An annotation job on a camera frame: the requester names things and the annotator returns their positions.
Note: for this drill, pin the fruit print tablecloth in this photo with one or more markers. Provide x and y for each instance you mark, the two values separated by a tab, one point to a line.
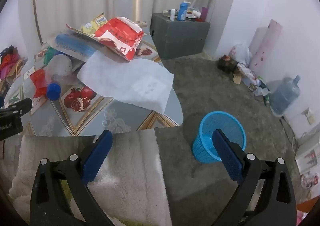
87	118

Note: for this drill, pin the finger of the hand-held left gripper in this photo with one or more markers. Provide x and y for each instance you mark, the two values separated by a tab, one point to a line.
20	107

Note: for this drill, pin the dark box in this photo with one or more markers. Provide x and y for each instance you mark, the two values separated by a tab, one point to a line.
226	64

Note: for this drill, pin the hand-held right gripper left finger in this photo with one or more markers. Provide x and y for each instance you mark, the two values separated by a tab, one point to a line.
100	156

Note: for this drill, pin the red plastic wrapper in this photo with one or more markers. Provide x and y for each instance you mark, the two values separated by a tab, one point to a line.
38	78

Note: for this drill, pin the purple box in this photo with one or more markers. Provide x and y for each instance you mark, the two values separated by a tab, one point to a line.
204	14

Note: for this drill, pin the grey cabinet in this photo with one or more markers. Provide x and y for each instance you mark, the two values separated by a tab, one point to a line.
180	38

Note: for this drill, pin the wall outlet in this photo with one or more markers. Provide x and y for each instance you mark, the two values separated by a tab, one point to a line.
308	116

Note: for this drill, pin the green wrapper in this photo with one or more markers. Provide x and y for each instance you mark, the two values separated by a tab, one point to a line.
49	54

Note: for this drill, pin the blue bottle cap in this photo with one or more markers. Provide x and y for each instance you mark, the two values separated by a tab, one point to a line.
53	91

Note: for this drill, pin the yellow snack packet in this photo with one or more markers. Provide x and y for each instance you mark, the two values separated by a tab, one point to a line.
91	27

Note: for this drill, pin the crumpled printed cloth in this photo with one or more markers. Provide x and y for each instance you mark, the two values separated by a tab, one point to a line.
252	78

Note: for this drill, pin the blue white packet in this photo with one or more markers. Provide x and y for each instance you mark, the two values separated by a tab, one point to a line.
72	44

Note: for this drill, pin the white paper tissue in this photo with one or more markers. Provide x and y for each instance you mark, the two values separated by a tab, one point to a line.
125	78

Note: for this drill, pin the small white bottle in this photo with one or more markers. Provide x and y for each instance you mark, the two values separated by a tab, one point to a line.
172	14

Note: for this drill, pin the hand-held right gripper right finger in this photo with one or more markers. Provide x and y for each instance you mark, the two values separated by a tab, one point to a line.
227	156

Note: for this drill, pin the clear plastic cup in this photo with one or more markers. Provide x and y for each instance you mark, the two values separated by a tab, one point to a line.
58	65

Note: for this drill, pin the white plastic bag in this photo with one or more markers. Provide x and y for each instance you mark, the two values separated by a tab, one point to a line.
240	53

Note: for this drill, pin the blue plastic basket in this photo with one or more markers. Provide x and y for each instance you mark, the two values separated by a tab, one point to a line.
205	146

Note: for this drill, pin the white fluffy towel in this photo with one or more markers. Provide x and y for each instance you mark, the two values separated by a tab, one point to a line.
130	178

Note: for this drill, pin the red snack bag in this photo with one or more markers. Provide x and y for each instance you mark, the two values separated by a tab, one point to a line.
120	35

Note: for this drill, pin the blue lotion bottle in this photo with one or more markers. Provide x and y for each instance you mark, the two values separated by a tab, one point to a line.
182	12

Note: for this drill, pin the blue water jug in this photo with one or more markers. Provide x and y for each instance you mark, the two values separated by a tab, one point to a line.
283	96

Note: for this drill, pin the pink rolled mat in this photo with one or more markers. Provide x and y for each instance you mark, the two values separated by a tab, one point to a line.
267	45

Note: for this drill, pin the white printed box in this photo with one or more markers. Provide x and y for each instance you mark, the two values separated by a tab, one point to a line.
308	157

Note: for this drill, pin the colourful pile of bags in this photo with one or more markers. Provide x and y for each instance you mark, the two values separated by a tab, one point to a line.
8	62

